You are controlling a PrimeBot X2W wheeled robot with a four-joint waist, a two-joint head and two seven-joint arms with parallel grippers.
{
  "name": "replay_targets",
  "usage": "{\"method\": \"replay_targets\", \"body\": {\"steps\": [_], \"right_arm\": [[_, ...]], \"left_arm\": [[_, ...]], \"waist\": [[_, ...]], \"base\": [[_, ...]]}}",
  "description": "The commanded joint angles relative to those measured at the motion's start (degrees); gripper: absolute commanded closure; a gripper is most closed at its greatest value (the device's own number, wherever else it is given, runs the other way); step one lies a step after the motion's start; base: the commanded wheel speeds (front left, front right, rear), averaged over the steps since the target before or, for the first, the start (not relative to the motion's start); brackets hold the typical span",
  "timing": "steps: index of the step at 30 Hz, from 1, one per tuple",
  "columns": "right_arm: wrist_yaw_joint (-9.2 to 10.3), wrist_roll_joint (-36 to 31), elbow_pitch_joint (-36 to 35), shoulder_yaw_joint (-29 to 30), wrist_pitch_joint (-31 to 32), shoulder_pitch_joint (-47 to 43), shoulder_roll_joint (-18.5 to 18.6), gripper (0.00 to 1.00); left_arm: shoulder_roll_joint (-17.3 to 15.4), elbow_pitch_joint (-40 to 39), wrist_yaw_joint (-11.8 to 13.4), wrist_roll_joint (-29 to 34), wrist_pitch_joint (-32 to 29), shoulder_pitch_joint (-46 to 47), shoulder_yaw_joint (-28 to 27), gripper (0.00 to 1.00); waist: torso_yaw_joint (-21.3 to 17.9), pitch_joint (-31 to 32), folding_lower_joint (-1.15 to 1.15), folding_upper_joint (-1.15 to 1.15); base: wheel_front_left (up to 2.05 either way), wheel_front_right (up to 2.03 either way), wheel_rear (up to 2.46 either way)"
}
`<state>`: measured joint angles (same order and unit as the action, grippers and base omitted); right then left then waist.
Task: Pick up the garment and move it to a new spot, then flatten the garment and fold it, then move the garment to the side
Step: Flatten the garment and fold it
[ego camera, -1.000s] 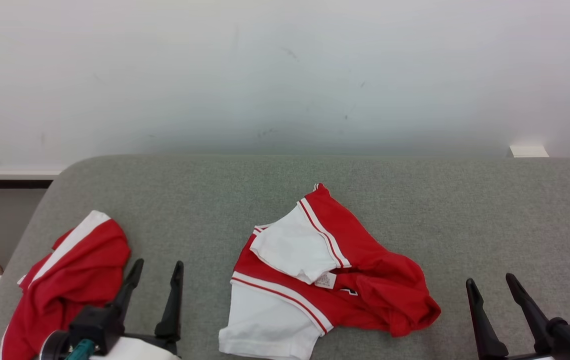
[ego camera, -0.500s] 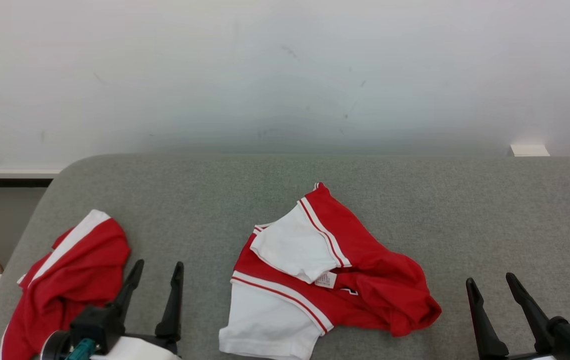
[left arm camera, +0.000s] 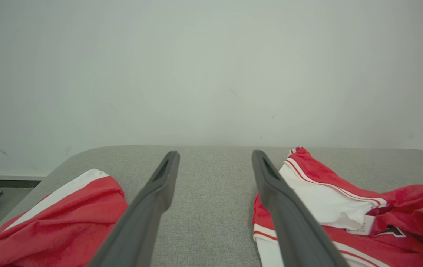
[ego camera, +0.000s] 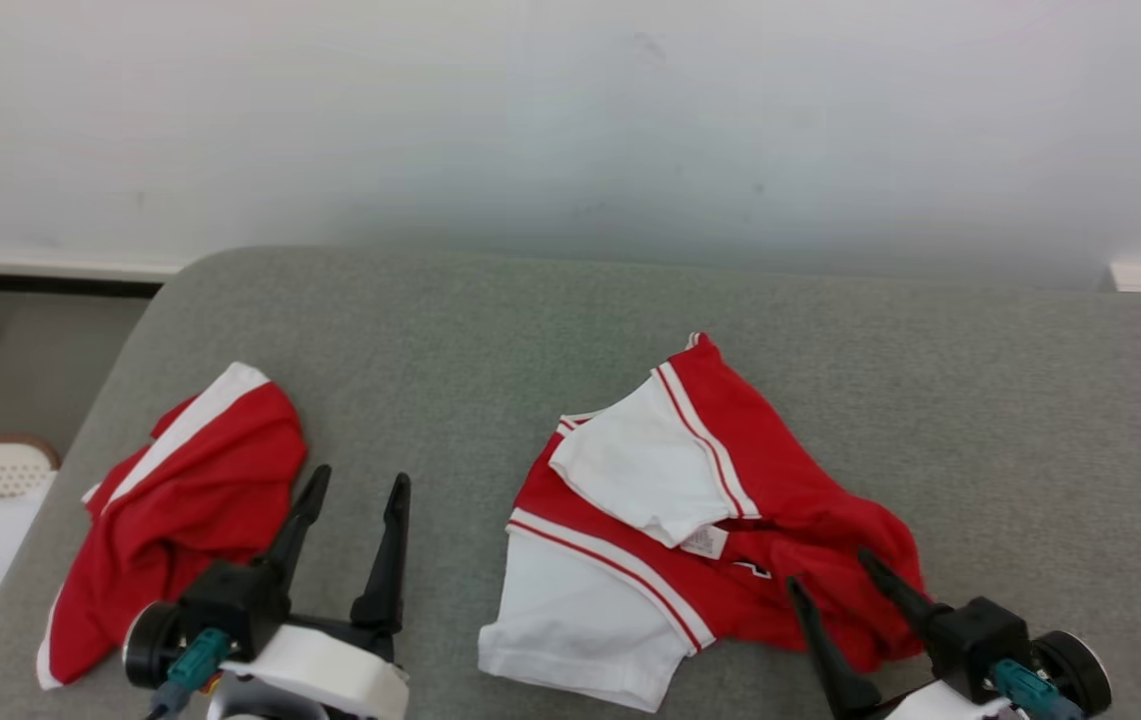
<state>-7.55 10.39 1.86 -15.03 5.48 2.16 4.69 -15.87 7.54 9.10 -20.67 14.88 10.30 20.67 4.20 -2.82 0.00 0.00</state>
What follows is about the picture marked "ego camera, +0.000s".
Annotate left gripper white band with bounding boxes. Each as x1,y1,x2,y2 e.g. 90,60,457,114
123,464,413,720

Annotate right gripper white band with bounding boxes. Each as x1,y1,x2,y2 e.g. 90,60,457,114
786,549,1113,720

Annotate red shorts with white stripe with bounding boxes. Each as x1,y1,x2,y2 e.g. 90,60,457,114
37,362,309,691

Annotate red and white jersey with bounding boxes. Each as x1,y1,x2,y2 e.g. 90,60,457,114
477,332,931,713

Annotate grey fabric panel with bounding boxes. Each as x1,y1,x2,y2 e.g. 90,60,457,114
0,245,1141,720

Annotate white baseboard with dark gap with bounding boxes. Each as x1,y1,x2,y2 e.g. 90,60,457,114
0,243,193,299

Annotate right black cable teal plug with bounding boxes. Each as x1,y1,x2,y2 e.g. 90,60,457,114
990,658,1091,720

